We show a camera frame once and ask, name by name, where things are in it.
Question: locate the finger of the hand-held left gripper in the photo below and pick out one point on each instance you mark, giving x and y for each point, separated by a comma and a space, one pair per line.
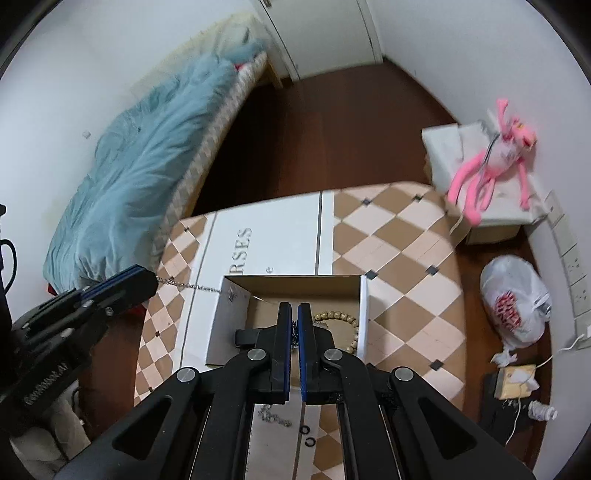
131, 276
134, 297

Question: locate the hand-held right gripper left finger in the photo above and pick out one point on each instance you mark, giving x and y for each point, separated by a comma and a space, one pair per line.
287, 360

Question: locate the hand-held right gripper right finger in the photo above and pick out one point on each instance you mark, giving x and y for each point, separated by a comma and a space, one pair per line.
304, 360

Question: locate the white cloth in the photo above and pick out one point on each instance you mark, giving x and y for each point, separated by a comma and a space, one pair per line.
41, 443

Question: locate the fluffy light blue blanket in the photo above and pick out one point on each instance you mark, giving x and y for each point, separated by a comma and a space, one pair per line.
138, 175

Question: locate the flat white lettered box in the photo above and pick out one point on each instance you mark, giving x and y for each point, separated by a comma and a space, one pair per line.
272, 230

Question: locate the checkered tablecloth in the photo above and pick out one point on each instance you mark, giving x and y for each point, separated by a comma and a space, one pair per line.
392, 258

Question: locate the crumpled white tissue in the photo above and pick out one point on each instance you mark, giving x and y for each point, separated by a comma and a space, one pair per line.
503, 356

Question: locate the small yellow box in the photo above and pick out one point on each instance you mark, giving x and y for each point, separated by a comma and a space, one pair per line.
517, 383

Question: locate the white plastic bag red print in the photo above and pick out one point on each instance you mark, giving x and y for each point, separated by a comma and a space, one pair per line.
512, 300

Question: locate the cream bed sheet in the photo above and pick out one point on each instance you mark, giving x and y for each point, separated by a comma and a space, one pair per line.
207, 50

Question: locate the white cardboard box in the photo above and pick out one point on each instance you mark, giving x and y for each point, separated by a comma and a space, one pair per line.
445, 147

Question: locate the pink plush toy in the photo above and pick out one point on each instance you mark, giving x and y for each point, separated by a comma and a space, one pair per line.
494, 157

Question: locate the white door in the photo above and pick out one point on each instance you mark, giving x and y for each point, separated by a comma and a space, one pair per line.
323, 32

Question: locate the wall socket panel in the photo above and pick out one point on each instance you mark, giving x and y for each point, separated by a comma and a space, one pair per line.
570, 258

